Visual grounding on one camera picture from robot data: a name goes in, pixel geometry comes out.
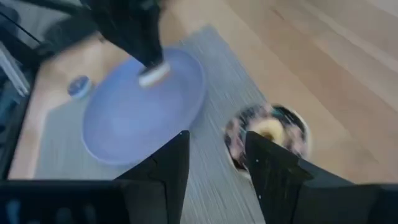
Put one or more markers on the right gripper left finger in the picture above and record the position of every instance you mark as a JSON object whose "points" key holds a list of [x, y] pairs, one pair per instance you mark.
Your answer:
{"points": [[174, 174]]}

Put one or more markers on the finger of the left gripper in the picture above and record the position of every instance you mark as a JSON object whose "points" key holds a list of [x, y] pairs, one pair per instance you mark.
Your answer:
{"points": [[154, 49], [130, 43]]}

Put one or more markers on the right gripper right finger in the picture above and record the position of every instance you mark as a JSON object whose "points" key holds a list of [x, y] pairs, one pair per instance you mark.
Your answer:
{"points": [[273, 180]]}

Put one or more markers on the chocolate frosted sprinkled donut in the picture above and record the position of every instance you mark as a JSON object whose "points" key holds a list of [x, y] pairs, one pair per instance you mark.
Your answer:
{"points": [[236, 140]]}

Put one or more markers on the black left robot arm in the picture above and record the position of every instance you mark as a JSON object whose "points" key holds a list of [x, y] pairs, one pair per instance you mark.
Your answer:
{"points": [[71, 34]]}

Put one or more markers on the small purple donut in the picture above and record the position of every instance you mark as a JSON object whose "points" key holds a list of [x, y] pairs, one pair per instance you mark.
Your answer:
{"points": [[79, 86]]}

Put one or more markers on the purple plate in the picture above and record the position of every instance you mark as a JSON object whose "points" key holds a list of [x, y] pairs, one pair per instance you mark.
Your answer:
{"points": [[124, 118]]}

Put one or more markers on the grey woven placemat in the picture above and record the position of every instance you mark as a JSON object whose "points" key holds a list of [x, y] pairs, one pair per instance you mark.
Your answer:
{"points": [[217, 93]]}

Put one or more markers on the silver metal bracket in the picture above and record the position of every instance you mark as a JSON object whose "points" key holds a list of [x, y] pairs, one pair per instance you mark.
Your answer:
{"points": [[12, 71]]}

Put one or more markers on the black metal table frame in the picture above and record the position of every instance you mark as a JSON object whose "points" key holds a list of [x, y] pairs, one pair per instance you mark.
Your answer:
{"points": [[12, 146]]}

